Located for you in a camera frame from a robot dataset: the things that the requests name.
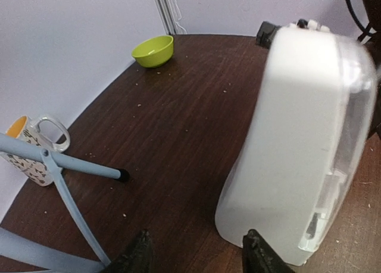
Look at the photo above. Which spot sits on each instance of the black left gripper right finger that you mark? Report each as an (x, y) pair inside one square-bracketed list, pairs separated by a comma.
[(259, 257)]

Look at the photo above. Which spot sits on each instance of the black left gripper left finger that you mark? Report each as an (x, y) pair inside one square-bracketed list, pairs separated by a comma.
[(137, 257)]

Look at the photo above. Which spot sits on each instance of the white metronome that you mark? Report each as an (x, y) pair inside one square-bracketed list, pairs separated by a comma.
[(304, 144)]

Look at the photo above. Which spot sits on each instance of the white perforated music stand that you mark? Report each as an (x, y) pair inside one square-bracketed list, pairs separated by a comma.
[(23, 250)]

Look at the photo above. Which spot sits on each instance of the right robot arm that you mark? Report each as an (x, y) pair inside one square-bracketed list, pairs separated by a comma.
[(364, 22)]

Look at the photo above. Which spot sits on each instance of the small yellow-green bowl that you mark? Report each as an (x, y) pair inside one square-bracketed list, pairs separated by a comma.
[(154, 52)]

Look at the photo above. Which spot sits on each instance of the right aluminium frame post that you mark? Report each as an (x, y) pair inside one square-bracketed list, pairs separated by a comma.
[(171, 16)]

